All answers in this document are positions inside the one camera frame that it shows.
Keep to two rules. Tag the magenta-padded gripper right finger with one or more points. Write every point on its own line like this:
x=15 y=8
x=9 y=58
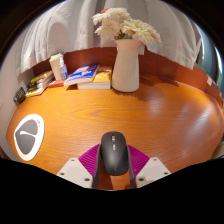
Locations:
x=151 y=170

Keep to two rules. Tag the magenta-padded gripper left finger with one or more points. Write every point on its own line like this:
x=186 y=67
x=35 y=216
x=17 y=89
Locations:
x=75 y=170

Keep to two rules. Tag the black computer mouse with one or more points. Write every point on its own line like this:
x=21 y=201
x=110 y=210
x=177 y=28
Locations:
x=114 y=155

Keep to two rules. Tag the round white grey mouse pad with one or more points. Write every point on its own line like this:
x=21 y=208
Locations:
x=28 y=136

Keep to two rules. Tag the yellow and white book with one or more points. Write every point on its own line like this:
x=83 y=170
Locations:
x=36 y=91

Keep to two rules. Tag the red book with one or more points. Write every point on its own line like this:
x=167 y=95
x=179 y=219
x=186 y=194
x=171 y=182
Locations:
x=56 y=83

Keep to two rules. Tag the green and black mug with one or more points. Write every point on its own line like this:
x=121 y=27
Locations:
x=19 y=95

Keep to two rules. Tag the orange yellow book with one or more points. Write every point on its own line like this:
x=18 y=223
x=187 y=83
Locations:
x=103 y=76

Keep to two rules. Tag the white ceramic vase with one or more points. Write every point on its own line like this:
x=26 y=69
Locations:
x=126 y=68

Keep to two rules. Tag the white lidded tumbler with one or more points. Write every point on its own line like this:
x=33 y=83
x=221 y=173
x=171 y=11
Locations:
x=55 y=65

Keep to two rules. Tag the white curtain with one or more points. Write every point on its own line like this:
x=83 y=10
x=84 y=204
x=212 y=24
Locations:
x=66 y=30

